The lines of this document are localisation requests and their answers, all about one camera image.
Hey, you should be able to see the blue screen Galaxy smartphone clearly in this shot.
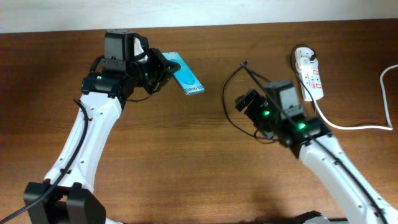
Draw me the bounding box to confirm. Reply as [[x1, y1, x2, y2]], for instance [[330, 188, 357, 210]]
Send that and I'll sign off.
[[163, 52, 205, 95]]

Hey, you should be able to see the black USB charging cable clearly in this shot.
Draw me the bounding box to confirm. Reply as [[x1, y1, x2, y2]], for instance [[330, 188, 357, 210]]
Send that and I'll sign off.
[[221, 44, 318, 142]]

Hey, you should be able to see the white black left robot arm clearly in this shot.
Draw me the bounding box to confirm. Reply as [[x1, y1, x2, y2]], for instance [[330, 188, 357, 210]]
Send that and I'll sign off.
[[23, 30, 181, 223]]

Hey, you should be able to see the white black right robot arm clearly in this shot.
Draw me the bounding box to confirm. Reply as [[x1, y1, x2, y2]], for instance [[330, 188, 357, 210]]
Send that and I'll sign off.
[[235, 80, 397, 223]]

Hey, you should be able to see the white power strip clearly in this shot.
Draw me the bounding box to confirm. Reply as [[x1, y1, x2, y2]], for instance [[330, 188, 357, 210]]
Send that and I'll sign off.
[[294, 47, 324, 101]]

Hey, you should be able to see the white power strip cord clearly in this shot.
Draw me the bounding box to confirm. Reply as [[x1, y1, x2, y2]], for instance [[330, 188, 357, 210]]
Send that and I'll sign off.
[[312, 64, 398, 131]]

